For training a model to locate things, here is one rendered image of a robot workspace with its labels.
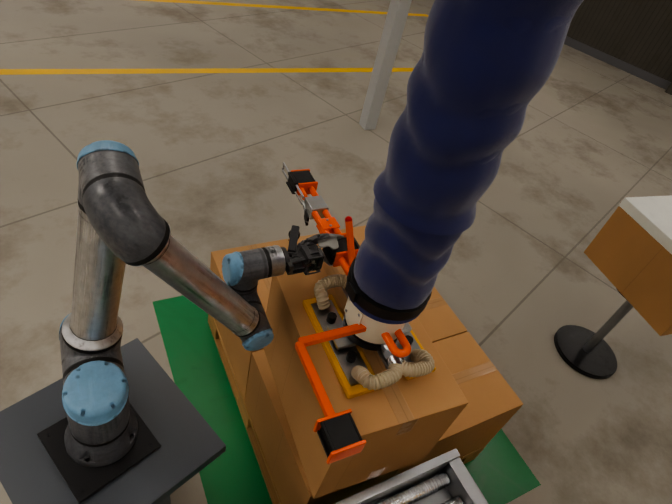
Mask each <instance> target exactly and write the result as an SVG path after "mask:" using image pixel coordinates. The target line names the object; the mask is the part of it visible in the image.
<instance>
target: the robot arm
mask: <svg viewBox="0 0 672 504"><path fill-rule="evenodd" d="M76 165H77V169H78V172H79V184H78V200H77V204H78V222H77V236H76V251H75V266H74V280H73V295H72V310H71V313H70V314H68V315H67V316H66V317H65V318H64V319H63V321H62V323H61V325H60V330H59V340H60V350H61V362H62V374H63V391H62V403H63V407H64V409H65V412H66V416H67V420H68V425H67V427H66V430H65V434H64V443H65V447H66V451H67V453H68V455H69V456H70V457H71V458H72V459H73V460H74V461H75V462H76V463H78V464H80V465H83V466H86V467H102V466H106V465H110V464H112V463H114V462H116V461H118V460H119V459H121V458H122V457H123V456H125V455H126V454H127V453H128V452H129V451H130V449H131V448H132V446H133V445H134V443H135V441H136V438H137V434H138V422H137V418H136V415H135V413H134V412H133V410H132V409H131V408H130V407H129V386H128V381H127V378H126V376H125V372H124V366H123V360H122V354H121V339H122V333H123V323H122V320H121V318H120V317H119V316H118V310H119V304H120V297H121V291H122V285H123V279H124V272H125V266H126V264H128V265H130V266H135V267H137V266H143V267H145V268H146V269H148V270H149V271H150V272H152V273H153V274H154V275H156V276H157V277H159V278H160V279H161V280H163V281H164V282H165V283H167V284H168V285H169V286H171V287H172V288H174V289H175V290H176V291H178V292H179V293H180V294H182V295H183V296H185V297H186V298H187V299H189V300H190V301H191V302H193V303H194V304H195V305H197V306H198V307H200V308H201V309H202V310H204V311H205V312H206V313H208V314H209V315H211V316H212V317H213V318H215V319H216V320H217V321H219V322H220V323H221V324H223V325H224V326H226V327H227V328H228V329H230V330H231V331H232V332H233V333H234V334H235V335H236V336H238V337H239V338H240V339H241V341H242V346H244V349H245V350H247V351H256V350H259V349H262V348H264V347H265V346H267V345H268V344H270V343H271V342H272V340H273V338H274V334H273V329H272V328H271V326H270V324H269V321H268V319H267V316H266V314H265V311H264V309H263V306H262V303H261V301H260V298H259V296H258V293H257V285H258V280H260V279H265V278H269V277H274V276H279V275H283V274H284V273H285V271H286V273H287V275H292V274H297V273H302V272H304V274H305V275H310V274H314V273H319V272H321V271H320V269H321V268H322V264H323V262H325V263H326V264H328V265H329V266H333V264H332V265H330V263H329V261H328V259H327V257H326V256H325V254H324V252H323V250H322V249H321V248H324V247H330V248H332V249H337V248H338V247H339V245H338V241H337V240H339V239H342V238H344V235H340V234H328V233H322V234H316V235H313V236H311V237H309V238H306V239H305V240H302V241H301V242H299V243H298V244H297V241H298V239H299V237H300V232H299V226H295V225H292V228H291V230H290V231H289V233H288V236H289V238H290V239H289V245H288V251H287V249H286V248H285V247H280V246H278V245H274V246H268V247H263V248H257V249H251V250H246V251H240V252H233V253H230V254H227V255H225V256H224V258H223V260H222V274H223V278H224V281H225V282H224V281H223V280H221V279H220V278H219V277H218V276H217V275H216V274H215V273H213V272H212V271H211V270H210V269H209V268H208V267H207V266H205V265H204V264H203V263H202V262H201V261H200V260H199V259H198V258H196V257H195V256H194V255H193V254H192V253H191V252H190V251H188V250H187V249H186V248H185V247H184V246H183V245H182V244H180V243H179V242H178V241H177V240H176V239H175V238H174V237H172V236H171V230H170V226H169V224H168V223H167V221H166V220H165V219H163V218H162V217H161V216H160V215H159V213H158V212H157V211H156V210H155V208H154V207H153V205H152V204H151V202H150V201H149V199H148V197H147V195H146V193H145V188H144V185H143V181H142V177H141V173H140V169H139V162H138V160H137V158H136V156H135V154H134V152H133V151H132V150H131V149H130V148H129V147H127V146H126V145H124V144H122V143H120V142H116V141H111V140H102V141H96V142H93V143H91V144H89V145H87V146H85V147H84V148H83V149H82V150H81V151H80V153H79V155H78V158H77V163H76ZM316 244H318V246H319V247H320V248H319V247H318V246H317V245H316ZM315 270H316V272H312V273H309V272H310V271H315Z"/></svg>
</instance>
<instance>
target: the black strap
mask: <svg viewBox="0 0 672 504"><path fill-rule="evenodd" d="M355 259H356V258H355ZM355 259H354V260H353V261H352V263H351V266H350V269H349V272H348V275H347V284H346V287H345V289H346V291H347V293H348V295H349V297H350V298H351V300H352V302H356V303H357V304H358V305H359V306H360V307H361V308H362V309H364V310H365V311H367V312H368V313H370V314H372V315H374V316H376V317H379V318H381V319H385V320H391V321H404V320H409V319H412V318H414V317H416V316H418V315H419V314H420V313H421V312H422V311H423V310H424V309H425V307H426V305H427V303H428V301H429V299H430V297H431V293H432V291H431V293H430V294H429V296H428V297H427V299H426V300H425V301H424V302H423V303H422V304H421V305H420V306H419V307H417V308H414V309H407V310H397V309H392V308H390V307H387V306H385V305H382V304H380V303H377V302H375V301H374V300H373V299H371V298H370V297H369V296H368V295H367V294H365V293H364V292H363V291H362V290H361V289H360V287H359V286H358V284H357V282H356V279H355V277H354V264H355Z"/></svg>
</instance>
